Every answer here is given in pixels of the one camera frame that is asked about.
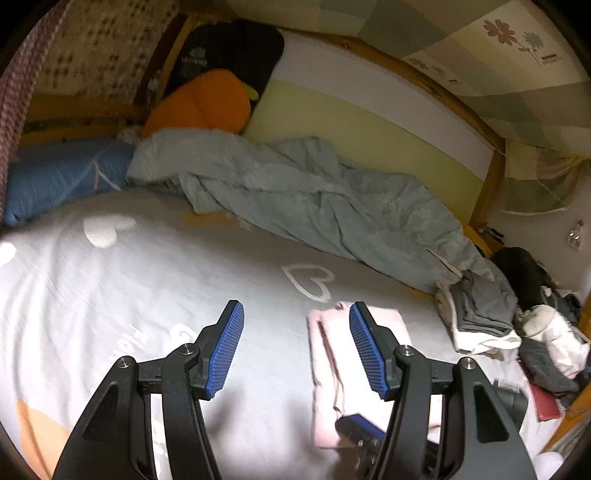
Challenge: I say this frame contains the wooden bed frame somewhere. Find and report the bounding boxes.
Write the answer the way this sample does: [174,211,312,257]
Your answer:
[18,13,591,453]

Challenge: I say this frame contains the red notebook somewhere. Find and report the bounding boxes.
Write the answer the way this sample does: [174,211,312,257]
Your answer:
[519,358,562,422]

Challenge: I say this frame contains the pink printed t-shirt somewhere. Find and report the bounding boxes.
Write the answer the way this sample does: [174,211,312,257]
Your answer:
[306,300,445,451]

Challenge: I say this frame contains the folded dark grey garment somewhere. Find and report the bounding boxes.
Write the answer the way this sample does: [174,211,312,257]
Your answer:
[450,271,517,337]

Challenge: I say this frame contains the grey-green crumpled blanket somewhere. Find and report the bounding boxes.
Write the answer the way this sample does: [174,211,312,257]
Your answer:
[127,129,494,293]

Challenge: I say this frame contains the orange plush pillow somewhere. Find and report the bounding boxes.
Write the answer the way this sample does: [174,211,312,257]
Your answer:
[140,69,259,140]

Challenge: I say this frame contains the green and white mattress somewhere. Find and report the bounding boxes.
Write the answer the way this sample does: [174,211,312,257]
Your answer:
[245,32,493,223]

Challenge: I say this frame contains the grey printed bed sheet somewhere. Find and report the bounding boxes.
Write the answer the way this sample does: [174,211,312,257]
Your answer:
[0,188,569,480]

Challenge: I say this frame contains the checkered floral curtain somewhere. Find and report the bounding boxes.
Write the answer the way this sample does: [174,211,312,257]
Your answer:
[230,0,590,215]

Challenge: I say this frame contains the blue pillow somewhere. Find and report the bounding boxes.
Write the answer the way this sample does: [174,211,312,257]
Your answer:
[3,138,135,227]

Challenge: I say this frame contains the wall power socket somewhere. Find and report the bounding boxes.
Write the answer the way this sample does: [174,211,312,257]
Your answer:
[567,219,584,250]

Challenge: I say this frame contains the white plush toy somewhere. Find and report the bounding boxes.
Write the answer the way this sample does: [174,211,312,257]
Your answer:
[518,305,590,379]

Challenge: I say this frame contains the folded white garment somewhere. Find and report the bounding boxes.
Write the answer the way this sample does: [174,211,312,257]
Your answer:
[435,284,522,357]

